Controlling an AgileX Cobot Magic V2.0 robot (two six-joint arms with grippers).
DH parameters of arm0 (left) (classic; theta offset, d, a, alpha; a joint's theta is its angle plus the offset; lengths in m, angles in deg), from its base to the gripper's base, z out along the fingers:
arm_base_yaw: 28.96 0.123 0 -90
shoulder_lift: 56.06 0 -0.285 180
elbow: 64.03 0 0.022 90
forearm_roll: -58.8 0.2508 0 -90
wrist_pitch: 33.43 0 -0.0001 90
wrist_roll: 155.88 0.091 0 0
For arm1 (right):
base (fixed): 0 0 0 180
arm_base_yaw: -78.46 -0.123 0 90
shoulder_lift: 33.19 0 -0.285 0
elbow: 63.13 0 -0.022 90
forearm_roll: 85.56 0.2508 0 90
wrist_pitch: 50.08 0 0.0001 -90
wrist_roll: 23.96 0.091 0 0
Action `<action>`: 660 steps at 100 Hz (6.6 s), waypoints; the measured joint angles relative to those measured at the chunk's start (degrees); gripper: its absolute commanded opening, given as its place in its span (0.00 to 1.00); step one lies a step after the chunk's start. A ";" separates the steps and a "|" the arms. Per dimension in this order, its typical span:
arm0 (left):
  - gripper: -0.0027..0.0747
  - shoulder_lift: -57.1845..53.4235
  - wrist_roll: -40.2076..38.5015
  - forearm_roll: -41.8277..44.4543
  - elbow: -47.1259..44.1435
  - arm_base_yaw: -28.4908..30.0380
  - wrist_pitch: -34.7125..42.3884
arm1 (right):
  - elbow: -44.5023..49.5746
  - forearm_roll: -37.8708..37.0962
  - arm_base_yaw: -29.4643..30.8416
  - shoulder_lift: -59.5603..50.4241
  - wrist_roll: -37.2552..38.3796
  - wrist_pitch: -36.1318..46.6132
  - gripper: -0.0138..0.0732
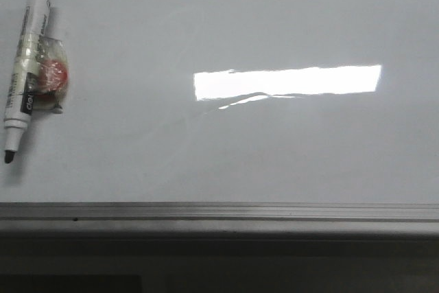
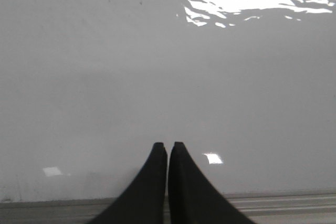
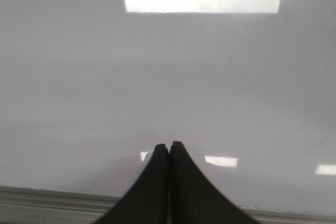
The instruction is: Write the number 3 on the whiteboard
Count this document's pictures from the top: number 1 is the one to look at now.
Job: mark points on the white black whiteboard marker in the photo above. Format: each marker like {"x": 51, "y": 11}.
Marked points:
{"x": 25, "y": 72}

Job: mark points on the red magnet taped to marker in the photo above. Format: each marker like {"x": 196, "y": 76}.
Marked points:
{"x": 53, "y": 78}

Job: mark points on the white whiteboard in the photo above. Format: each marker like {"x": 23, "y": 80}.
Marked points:
{"x": 305, "y": 101}

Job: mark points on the aluminium whiteboard frame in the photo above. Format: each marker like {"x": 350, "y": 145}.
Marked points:
{"x": 218, "y": 220}

